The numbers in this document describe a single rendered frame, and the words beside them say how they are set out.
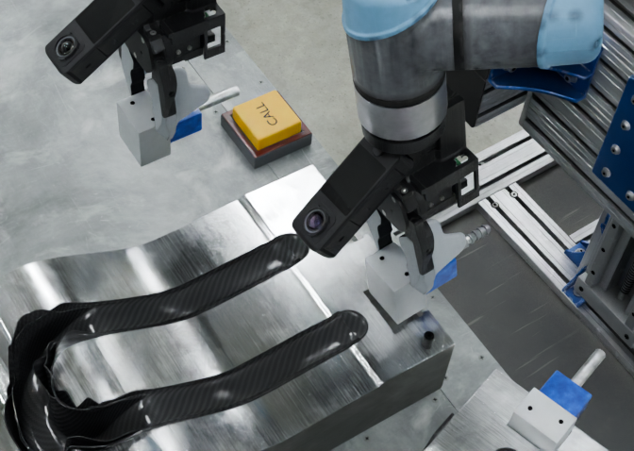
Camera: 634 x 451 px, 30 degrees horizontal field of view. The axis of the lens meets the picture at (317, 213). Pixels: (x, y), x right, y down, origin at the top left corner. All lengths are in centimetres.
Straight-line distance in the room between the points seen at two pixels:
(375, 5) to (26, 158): 64
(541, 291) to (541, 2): 122
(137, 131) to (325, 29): 152
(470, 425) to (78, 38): 52
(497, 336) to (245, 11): 109
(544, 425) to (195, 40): 50
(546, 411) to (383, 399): 16
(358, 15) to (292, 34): 181
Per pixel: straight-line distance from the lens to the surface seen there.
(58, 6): 158
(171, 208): 135
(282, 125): 138
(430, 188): 102
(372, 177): 100
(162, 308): 117
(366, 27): 89
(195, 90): 119
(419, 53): 90
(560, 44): 90
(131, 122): 122
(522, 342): 200
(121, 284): 117
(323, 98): 256
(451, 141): 103
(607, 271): 187
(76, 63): 111
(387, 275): 113
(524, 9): 89
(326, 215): 100
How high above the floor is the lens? 187
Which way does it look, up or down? 53 degrees down
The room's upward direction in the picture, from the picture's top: 6 degrees clockwise
